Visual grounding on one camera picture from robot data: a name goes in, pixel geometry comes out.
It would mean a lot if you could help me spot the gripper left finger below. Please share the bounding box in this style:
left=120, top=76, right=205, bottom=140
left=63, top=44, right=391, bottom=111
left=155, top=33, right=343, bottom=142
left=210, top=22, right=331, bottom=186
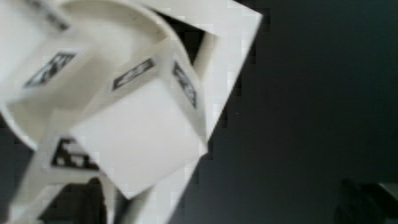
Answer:
left=40, top=178, right=107, bottom=224

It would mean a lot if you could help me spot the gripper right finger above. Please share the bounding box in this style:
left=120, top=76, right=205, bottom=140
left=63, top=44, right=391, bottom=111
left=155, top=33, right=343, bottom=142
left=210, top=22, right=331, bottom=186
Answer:
left=335, top=179, right=398, bottom=224

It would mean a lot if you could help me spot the white stool leg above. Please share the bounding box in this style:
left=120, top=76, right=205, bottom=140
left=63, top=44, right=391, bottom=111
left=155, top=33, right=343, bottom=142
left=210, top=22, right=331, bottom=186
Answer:
left=68, top=38, right=207, bottom=198
left=9, top=110, right=116, bottom=224
left=0, top=0, right=95, bottom=103

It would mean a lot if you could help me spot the white frame wall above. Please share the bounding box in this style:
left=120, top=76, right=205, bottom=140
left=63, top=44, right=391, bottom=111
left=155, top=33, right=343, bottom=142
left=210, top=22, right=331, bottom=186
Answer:
left=120, top=0, right=264, bottom=224

